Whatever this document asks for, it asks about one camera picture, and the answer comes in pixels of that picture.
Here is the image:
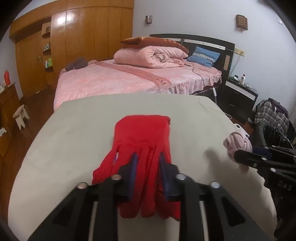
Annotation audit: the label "pink knotted sock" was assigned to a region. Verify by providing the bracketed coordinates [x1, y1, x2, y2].
[223, 131, 252, 174]

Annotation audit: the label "red gloves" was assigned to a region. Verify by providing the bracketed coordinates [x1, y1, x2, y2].
[92, 115, 180, 220]

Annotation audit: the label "black trash bin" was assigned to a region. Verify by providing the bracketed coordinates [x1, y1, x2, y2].
[249, 123, 295, 149]

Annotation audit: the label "plaid cloth pile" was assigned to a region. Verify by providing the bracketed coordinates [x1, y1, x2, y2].
[254, 98, 290, 136]

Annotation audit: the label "black white nightstand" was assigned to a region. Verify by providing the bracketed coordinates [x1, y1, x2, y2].
[218, 77, 258, 125]

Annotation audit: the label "beige table cloth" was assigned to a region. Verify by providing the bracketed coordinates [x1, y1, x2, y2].
[8, 93, 277, 240]

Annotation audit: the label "white lotion bottle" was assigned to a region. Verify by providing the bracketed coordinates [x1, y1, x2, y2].
[239, 74, 246, 85]

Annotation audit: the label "wooden side cabinet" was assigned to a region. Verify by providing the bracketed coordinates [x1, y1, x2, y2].
[0, 83, 20, 158]

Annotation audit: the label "black headboard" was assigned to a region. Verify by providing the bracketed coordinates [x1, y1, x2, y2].
[150, 34, 235, 81]

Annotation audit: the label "blue pillow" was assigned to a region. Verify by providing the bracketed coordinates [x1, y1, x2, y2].
[187, 46, 220, 68]

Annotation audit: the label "small white stool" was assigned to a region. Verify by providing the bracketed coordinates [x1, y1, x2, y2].
[13, 104, 30, 130]

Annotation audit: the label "pink bed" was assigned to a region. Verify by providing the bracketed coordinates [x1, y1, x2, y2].
[54, 60, 222, 110]

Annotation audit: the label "folded pink quilt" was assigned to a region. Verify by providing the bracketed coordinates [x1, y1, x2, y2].
[113, 46, 188, 69]

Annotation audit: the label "red thermos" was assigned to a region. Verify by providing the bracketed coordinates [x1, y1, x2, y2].
[4, 70, 11, 86]

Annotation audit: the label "grey slippers on bed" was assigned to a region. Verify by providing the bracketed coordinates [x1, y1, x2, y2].
[65, 57, 88, 71]

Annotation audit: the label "brown red pillow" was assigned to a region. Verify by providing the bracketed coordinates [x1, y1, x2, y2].
[120, 37, 189, 54]

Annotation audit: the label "wooden wardrobe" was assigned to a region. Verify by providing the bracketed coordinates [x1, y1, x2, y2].
[9, 0, 134, 98]

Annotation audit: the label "white power cable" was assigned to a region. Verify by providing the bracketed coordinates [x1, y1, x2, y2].
[212, 86, 233, 119]

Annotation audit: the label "wall power outlet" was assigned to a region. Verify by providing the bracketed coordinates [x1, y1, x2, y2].
[234, 48, 245, 57]

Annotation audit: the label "brown wall ornament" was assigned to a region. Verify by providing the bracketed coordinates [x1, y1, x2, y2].
[235, 15, 248, 31]

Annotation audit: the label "wall switch box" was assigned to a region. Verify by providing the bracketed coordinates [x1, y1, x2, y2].
[145, 15, 152, 25]

